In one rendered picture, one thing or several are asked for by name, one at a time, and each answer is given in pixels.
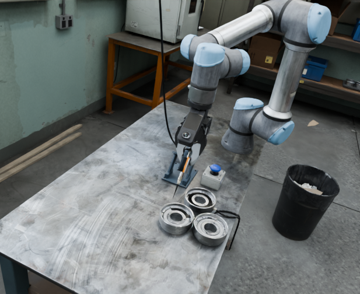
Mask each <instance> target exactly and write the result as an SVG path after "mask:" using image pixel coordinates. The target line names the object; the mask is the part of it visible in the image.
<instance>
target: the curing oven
mask: <svg viewBox="0 0 360 294"><path fill-rule="evenodd" d="M161 7H162V30H163V40H164V41H168V42H171V43H170V45H171V46H174V44H175V43H176V42H179V41H182V40H183V39H184V38H185V36H187V35H189V34H193V35H198V29H199V26H200V20H201V15H202V11H203V7H204V0H161ZM125 30H127V31H130V32H129V34H133V32H134V33H138V34H142V35H145V36H149V37H153V38H156V39H160V15H159V0H127V9H126V18H125ZM160 40H161V39H160Z"/></svg>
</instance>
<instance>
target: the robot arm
mask: <svg viewBox="0 0 360 294"><path fill-rule="evenodd" d="M330 26H331V12H330V10H329V9H328V8H327V7H325V6H322V5H319V4H317V3H310V2H305V1H301V0H270V1H267V2H264V3H262V4H259V5H257V6H256V7H254V8H253V10H252V11H251V12H250V13H248V14H246V15H244V16H241V17H239V18H237V19H235V20H233V21H231V22H229V23H227V24H225V25H223V26H221V27H219V28H217V29H215V30H212V31H210V32H208V33H206V34H204V35H202V36H199V37H198V36H197V35H193V34H189V35H187V36H185V38H184V39H183V41H182V42H181V46H180V51H181V54H182V56H183V57H185V58H187V59H188V60H190V61H193V62H194V65H193V71H192V75H191V82H190V85H188V89H189V92H188V101H187V103H188V105H189V106H191V108H190V111H189V112H188V114H187V115H186V116H185V117H184V121H182V122H181V126H178V127H177V131H176V134H175V144H176V150H177V155H178V157H179V160H180V162H181V158H182V156H184V152H185V147H186V146H188V147H191V149H192V151H193V153H192V155H191V160H190V166H192V165H193V164H195V163H196V161H197V160H198V158H199V157H200V155H201V154H202V152H203V150H204V149H205V147H206V145H207V139H206V137H207V134H208V133H209V129H210V126H211V121H212V117H210V116H208V110H209V109H211V108H212V104H213V102H214V99H215V95H216V90H217V86H218V81H219V79H223V78H229V77H233V76H234V77H236V76H239V75H242V74H244V73H245V72H247V70H248V68H249V66H250V57H249V55H248V53H247V52H245V51H244V50H239V49H234V50H232V49H230V48H231V47H233V46H235V45H237V44H239V43H241V42H242V41H244V40H246V39H248V38H250V37H252V36H253V35H255V34H257V33H259V32H260V33H265V32H267V31H269V30H273V31H277V32H280V33H283V34H285V36H284V40H283V41H284V43H285V45H286V47H285V51H284V55H283V57H282V61H281V65H280V68H279V71H278V75H277V78H276V81H275V85H274V88H273V91H272V94H271V98H270V102H269V104H268V105H267V106H265V107H264V108H263V106H264V105H263V104H264V103H263V102H262V101H261V100H257V99H252V98H241V99H239V100H237V101H236V104H235V106H234V110H233V114H232V118H231V121H230V125H229V128H228V130H227V131H226V132H225V134H224V136H223V137H222V140H221V144H222V146H223V147H224V148H225V149H227V150H228V151H230V152H233V153H237V154H241V155H245V154H249V153H251V152H252V151H253V148H254V134H255V135H257V136H259V137H260V138H262V139H265V140H266V141H267V142H270V143H272V144H274V145H279V144H281V143H283V142H284V141H285V140H286V139H287V138H288V137H289V136H290V134H291V132H292V131H293V128H294V126H295V124H294V122H293V121H291V118H292V113H291V111H290V109H291V105H292V102H293V99H294V97H295V94H296V91H297V88H298V85H299V82H300V79H301V76H302V74H303V70H304V68H305V65H306V61H307V58H308V56H309V53H310V51H312V50H313V49H315V48H316V46H317V45H318V44H320V43H322V42H323V41H324V40H325V39H326V36H327V35H328V32H329V30H330ZM207 127H208V128H207ZM206 129H207V133H206V135H205V130H206ZM196 141H197V142H196Z"/></svg>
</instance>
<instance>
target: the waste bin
mask: <svg viewBox="0 0 360 294"><path fill-rule="evenodd" d="M294 181H295V182H297V183H298V184H300V185H302V184H304V183H306V184H309V185H310V186H311V187H313V186H315V187H317V190H319V191H321V192H322V194H321V195H319V194H315V193H312V192H310V191H307V190H305V189H304V188H302V187H300V186H298V185H297V184H296V183H295V182H294ZM339 192H340V188H339V185H338V183H337V182H336V180H335V179H334V178H333V177H332V176H331V175H329V174H328V173H326V172H325V171H323V170H321V169H319V168H316V167H314V166H310V165H307V164H293V165H292V166H290V167H289V168H288V169H287V171H286V176H285V178H284V182H283V186H282V190H281V193H280V196H279V199H278V202H277V206H276V209H275V212H274V215H273V217H272V223H273V225H274V227H275V228H276V230H277V231H279V232H280V234H282V235H284V236H285V237H287V238H289V239H292V240H306V239H308V238H309V237H310V235H311V234H312V232H313V231H314V229H315V227H316V226H317V224H318V223H319V221H320V220H321V218H322V216H323V215H324V213H325V212H326V210H327V209H328V207H329V206H330V205H331V203H332V202H333V200H334V199H335V197H336V196H337V195H338V193H339Z"/></svg>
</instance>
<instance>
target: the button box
mask: <svg viewBox="0 0 360 294"><path fill-rule="evenodd" d="M224 176H225V171H222V170H221V171H219V172H216V173H213V171H212V170H211V169H210V166H208V167H207V168H206V170H205V172H204V173H203V174H202V178H201V183H200V184H202V185H204V186H207V187H209V188H212V189H214V190H217V191H218V190H219V188H220V186H221V184H222V182H223V178H224Z"/></svg>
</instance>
